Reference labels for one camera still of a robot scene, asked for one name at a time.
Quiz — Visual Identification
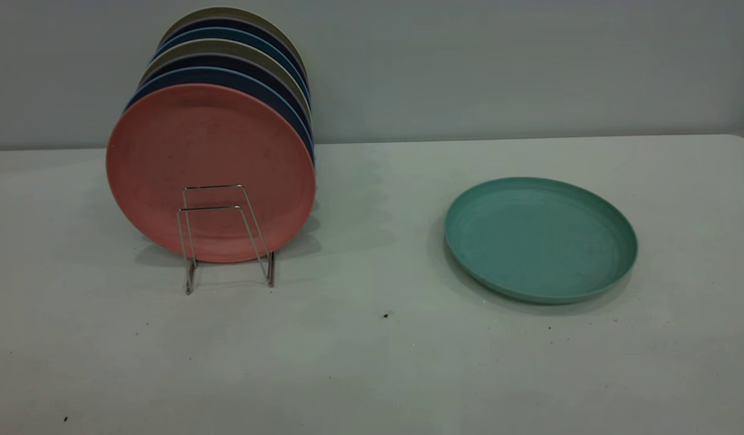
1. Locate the green round plate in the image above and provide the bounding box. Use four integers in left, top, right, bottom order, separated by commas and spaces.
443, 176, 638, 305

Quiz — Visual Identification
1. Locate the dark navy round plate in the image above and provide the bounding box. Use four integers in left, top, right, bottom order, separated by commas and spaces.
159, 17, 309, 85

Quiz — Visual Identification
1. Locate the beige round plate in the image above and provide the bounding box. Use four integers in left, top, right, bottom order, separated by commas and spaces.
144, 39, 312, 115
162, 6, 308, 73

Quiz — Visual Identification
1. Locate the dark purple round plate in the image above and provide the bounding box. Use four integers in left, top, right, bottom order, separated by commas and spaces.
138, 53, 313, 131

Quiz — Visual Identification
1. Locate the navy blue round plate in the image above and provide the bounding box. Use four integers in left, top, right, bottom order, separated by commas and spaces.
124, 66, 316, 165

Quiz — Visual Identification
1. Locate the pink round plate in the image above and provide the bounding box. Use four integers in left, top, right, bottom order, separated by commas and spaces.
106, 83, 316, 264

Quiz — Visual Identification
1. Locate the metal wire plate rack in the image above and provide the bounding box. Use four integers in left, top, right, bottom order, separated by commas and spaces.
176, 184, 275, 295

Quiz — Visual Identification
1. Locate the teal blue round plate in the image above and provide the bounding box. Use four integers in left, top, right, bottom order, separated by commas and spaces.
155, 27, 311, 100

